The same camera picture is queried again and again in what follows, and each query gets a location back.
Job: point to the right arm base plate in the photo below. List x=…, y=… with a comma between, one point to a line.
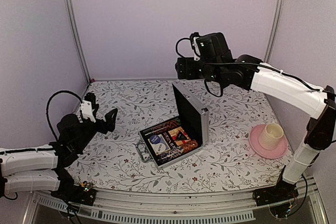
x=273, y=194

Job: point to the pink plate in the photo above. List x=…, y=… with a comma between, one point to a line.
x=263, y=150

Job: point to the aluminium poker case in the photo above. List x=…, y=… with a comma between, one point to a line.
x=193, y=117

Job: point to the cream cup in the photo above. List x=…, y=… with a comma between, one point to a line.
x=270, y=136

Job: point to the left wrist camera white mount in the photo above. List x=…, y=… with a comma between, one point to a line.
x=89, y=107

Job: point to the purple black chip stack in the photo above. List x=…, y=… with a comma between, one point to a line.
x=163, y=158

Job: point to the red card deck box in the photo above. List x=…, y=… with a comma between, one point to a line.
x=173, y=134

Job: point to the black red triangle piece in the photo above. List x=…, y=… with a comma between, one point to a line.
x=180, y=137

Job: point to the left aluminium frame post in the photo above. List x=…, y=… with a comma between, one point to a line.
x=76, y=38

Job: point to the blue poker chip stack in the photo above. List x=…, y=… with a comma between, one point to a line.
x=174, y=153

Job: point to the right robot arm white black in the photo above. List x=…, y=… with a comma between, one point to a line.
x=213, y=62

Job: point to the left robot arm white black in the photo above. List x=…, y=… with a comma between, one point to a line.
x=44, y=167

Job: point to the floral table mat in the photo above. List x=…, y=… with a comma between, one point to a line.
x=227, y=162

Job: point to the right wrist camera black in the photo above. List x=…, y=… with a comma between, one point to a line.
x=192, y=39

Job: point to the aluminium frame post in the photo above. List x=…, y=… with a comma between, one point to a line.
x=76, y=38
x=274, y=29

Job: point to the blue card deck box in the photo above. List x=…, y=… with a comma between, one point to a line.
x=158, y=144

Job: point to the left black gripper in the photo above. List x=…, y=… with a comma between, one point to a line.
x=110, y=124

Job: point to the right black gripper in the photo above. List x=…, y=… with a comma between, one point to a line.
x=185, y=64

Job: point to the right aluminium frame post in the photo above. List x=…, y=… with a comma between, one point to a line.
x=274, y=29

